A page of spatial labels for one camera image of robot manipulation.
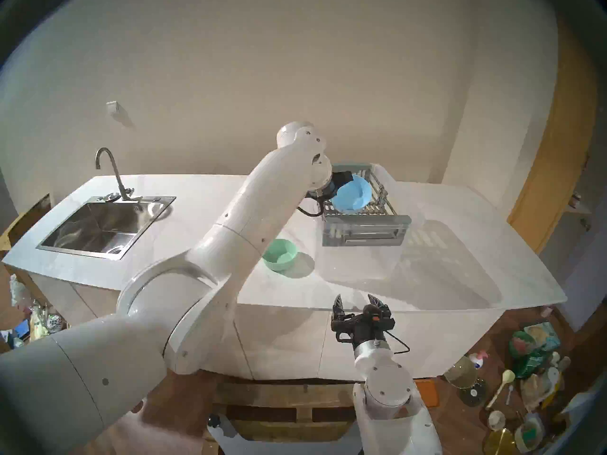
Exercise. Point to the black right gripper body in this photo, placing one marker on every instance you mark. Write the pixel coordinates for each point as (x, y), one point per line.
(363, 328)

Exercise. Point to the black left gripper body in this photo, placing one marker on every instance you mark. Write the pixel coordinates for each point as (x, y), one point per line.
(334, 186)

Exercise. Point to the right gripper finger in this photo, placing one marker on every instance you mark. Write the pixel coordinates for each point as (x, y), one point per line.
(338, 307)
(379, 303)

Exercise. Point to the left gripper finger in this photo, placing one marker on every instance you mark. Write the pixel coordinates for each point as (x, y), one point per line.
(347, 178)

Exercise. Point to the blue plastic bowl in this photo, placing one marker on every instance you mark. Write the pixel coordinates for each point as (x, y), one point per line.
(353, 193)

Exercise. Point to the green plastic bowl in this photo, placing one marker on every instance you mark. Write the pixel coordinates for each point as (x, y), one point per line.
(282, 256)

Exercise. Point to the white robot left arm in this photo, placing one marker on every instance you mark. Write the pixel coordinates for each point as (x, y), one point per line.
(246, 212)

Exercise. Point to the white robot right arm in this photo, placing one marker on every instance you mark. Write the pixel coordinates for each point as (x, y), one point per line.
(386, 387)

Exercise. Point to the grey dish drying rack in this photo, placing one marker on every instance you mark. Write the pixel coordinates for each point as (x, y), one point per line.
(365, 222)

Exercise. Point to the round yellow plate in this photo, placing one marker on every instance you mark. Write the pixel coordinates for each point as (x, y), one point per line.
(499, 442)

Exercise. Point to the clear plastic storage bin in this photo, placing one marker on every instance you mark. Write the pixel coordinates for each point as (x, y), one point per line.
(370, 264)

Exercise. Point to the white kitchen counter cabinet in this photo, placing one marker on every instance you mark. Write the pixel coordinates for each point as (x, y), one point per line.
(284, 335)

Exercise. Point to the orange plastic tray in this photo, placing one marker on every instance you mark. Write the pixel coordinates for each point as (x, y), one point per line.
(427, 392)

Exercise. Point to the yellow glass lid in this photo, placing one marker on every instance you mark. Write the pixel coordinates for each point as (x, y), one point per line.
(461, 372)

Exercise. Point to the white lotion pump bottle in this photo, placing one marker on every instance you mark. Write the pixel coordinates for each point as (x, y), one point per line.
(477, 360)

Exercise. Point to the dark glass lid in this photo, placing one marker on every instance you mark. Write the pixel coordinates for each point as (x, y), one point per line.
(474, 395)

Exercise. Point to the cream plastic spoon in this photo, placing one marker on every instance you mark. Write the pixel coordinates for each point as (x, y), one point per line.
(506, 376)

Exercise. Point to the small white spoon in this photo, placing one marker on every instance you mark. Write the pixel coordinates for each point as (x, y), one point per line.
(509, 392)

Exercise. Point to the green snack bag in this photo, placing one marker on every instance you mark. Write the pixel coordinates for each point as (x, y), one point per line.
(528, 359)

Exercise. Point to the small white cup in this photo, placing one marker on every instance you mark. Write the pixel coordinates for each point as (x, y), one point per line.
(496, 420)

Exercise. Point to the teal food box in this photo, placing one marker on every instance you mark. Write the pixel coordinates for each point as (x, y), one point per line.
(540, 333)

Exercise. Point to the white container green sponge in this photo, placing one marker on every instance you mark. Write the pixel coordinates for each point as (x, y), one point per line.
(528, 432)

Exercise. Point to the wooden door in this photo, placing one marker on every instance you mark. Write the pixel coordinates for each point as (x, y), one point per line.
(555, 174)

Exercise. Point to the steel gooseneck faucet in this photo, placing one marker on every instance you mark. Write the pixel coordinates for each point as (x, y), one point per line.
(116, 172)

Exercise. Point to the stainless steel sink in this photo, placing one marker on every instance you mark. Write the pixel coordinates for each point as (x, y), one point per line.
(95, 226)

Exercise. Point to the cardboard box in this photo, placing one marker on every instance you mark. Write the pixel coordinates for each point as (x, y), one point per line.
(26, 222)

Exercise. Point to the blue box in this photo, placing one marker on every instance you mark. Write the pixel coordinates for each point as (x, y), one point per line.
(21, 328)

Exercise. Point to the white crumpled plastic bag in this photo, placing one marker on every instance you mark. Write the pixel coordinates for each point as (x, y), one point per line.
(20, 293)

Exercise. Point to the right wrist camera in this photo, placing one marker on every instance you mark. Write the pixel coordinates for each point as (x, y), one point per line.
(374, 314)

